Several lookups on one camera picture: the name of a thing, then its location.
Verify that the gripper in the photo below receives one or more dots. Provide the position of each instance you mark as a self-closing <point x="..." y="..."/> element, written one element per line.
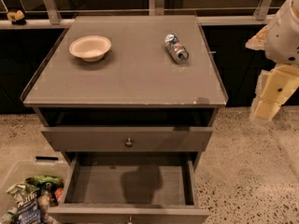
<point x="282" y="39"/>

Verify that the grey drawer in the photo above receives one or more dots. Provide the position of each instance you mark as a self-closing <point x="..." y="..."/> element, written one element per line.
<point x="152" y="188"/>
<point x="154" y="129"/>

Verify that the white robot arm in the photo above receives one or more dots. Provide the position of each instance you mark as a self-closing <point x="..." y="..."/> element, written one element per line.
<point x="279" y="40"/>

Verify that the grey drawer cabinet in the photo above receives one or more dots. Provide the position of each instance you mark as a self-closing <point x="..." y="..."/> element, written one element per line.
<point x="137" y="72"/>

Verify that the grey top drawer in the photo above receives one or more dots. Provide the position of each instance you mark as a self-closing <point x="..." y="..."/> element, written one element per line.
<point x="154" y="129"/>

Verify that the crushed blue silver can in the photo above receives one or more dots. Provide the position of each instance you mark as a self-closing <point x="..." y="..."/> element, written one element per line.
<point x="175" y="49"/>

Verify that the round metal top knob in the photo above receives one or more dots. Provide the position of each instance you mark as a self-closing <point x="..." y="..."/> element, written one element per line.
<point x="129" y="142"/>

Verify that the round metal knob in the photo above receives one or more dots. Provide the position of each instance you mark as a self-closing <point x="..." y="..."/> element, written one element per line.
<point x="129" y="220"/>
<point x="129" y="142"/>

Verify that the white paper bowl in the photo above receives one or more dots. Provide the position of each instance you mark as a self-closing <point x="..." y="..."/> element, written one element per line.
<point x="91" y="48"/>

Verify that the round metal middle knob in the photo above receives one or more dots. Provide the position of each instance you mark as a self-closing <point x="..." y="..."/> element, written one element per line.
<point x="129" y="220"/>

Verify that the green snack bag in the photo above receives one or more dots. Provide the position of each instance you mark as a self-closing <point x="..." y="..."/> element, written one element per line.
<point x="48" y="182"/>

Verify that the small yellow black object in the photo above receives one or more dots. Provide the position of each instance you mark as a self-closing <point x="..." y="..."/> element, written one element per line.
<point x="16" y="17"/>

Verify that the clear plastic bin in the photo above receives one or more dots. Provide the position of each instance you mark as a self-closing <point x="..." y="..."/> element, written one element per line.
<point x="14" y="189"/>

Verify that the blue chip bag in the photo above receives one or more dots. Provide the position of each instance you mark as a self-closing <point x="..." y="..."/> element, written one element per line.
<point x="28" y="212"/>

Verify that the metal railing frame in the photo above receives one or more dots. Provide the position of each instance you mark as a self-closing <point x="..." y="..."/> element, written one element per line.
<point x="59" y="13"/>

